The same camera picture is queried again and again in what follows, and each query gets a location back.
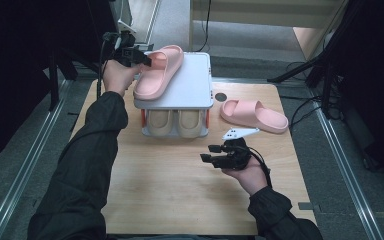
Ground pink slipper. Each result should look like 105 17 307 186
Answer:
219 98 289 135
133 44 185 102

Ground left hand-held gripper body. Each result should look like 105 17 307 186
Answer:
101 19 141 68

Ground black floor cables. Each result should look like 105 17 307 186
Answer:
288 94 324 129

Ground wooden cabinet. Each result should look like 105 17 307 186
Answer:
189 0 349 61

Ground person's right hand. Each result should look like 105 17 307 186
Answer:
221 156 269 198

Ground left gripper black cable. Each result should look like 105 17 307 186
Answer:
95 31 115 101

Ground black tripod stand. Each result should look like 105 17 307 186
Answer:
267 0 358 88

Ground hanging black cable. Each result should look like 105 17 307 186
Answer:
198 0 213 54

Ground cream clog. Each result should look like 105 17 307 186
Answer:
146 109 175 137
175 109 205 139

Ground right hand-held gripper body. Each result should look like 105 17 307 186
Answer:
211 127 260 171

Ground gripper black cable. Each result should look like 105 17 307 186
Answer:
246 145 274 189
95 31 115 101

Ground metal floor rail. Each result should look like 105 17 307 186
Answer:
313 99 383 240
0 79 73 240

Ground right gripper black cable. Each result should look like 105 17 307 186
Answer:
246 145 274 189

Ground black metal stand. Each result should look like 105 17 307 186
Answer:
48 49 104 113

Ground white plastic storage box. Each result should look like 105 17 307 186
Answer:
133 51 215 139

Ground dark curtain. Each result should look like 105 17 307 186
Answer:
323 0 384 181
0 0 124 168

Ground person's left hand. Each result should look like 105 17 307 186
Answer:
102 59 142 98

